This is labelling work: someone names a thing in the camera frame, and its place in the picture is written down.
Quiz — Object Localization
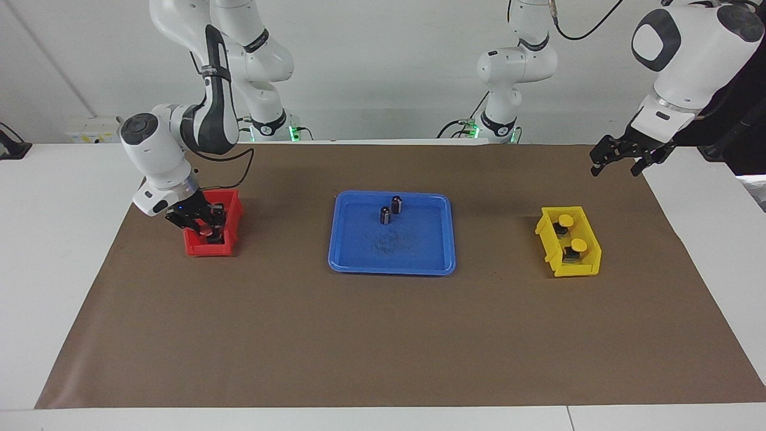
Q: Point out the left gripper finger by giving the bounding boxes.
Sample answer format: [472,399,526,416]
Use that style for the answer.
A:
[589,153,617,178]
[630,154,660,178]

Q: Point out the blue plastic tray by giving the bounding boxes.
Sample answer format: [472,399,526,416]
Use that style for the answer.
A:
[328,190,457,276]

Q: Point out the red plastic bin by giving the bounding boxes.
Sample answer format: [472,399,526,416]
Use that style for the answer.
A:
[183,189,245,257]

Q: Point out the yellow plastic bin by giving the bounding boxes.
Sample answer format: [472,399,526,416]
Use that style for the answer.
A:
[534,206,602,277]

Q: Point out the black stand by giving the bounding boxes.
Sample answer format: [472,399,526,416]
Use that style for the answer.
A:
[673,42,766,175]

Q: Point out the brown paper mat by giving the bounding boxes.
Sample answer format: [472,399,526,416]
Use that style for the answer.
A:
[35,144,766,409]

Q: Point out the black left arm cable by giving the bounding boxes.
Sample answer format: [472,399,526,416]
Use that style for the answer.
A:
[549,0,624,41]

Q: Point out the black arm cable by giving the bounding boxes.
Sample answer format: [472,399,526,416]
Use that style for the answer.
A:
[189,24,256,190]
[549,0,624,41]

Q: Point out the white wall socket box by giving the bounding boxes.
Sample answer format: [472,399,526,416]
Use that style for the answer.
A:
[65,116,124,144]

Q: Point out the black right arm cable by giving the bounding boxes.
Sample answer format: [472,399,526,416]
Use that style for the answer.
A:
[189,24,256,190]

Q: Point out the black left base cable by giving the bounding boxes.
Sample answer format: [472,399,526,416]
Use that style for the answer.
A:
[436,90,493,140]

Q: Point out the black clamp mount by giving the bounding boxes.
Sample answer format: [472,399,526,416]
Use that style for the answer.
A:
[0,122,32,160]

